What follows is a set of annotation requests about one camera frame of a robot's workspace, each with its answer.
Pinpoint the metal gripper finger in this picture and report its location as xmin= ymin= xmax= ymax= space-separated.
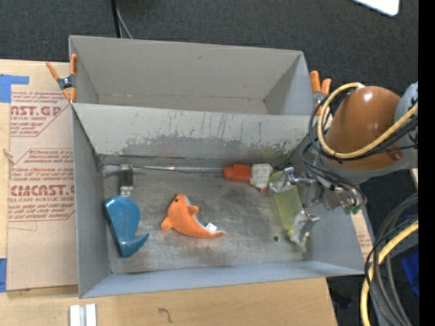
xmin=268 ymin=166 xmax=317 ymax=194
xmin=289 ymin=209 xmax=321 ymax=246

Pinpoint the clear yellow plastic bottle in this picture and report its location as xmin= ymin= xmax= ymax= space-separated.
xmin=271 ymin=170 xmax=307 ymax=241

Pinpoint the blue toy whale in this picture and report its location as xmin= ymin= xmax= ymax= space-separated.
xmin=103 ymin=195 xmax=150 ymax=259

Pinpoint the orange plush fish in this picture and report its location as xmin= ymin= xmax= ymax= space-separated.
xmin=160 ymin=192 xmax=227 ymax=240

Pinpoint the brown cardboard board red print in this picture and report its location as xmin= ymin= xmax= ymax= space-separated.
xmin=0 ymin=58 xmax=80 ymax=292

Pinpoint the white bottle with orange cap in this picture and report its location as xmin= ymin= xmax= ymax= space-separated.
xmin=222 ymin=162 xmax=274 ymax=193

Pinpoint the grey cable with plug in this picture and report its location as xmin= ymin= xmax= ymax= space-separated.
xmin=101 ymin=162 xmax=226 ymax=198

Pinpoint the grey metal bin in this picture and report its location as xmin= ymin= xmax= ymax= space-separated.
xmin=67 ymin=35 xmax=370 ymax=300

